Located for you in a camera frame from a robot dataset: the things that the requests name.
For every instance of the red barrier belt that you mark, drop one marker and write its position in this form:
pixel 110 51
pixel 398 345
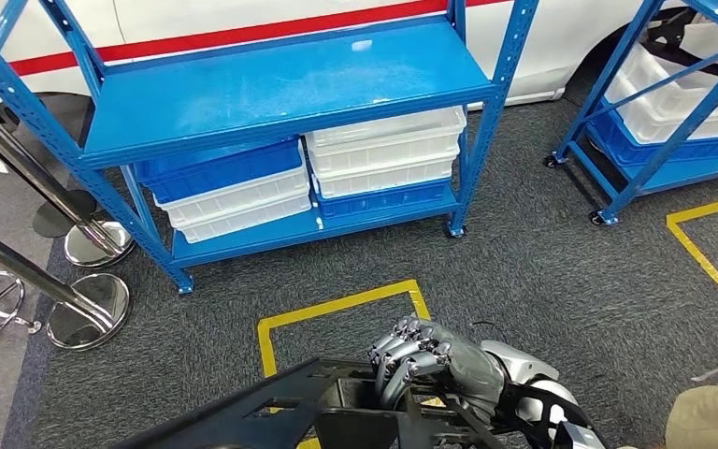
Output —
pixel 210 40

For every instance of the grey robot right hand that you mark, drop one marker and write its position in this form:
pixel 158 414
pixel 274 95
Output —
pixel 464 372

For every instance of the black plastic bracket part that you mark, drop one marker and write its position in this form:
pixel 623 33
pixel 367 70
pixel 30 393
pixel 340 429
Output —
pixel 210 427

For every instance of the black stanchion post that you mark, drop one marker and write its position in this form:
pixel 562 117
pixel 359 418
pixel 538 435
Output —
pixel 55 217

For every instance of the white car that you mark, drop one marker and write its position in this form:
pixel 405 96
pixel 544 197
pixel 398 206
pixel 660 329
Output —
pixel 582 37

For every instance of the blue wheeled shelf rack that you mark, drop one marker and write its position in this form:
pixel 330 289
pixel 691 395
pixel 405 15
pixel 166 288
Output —
pixel 644 175

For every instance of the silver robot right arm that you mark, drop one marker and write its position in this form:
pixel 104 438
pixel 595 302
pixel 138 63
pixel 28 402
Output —
pixel 520 362

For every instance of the blue metal shelf rack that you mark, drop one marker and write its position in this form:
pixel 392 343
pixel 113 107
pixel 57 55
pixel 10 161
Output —
pixel 272 87

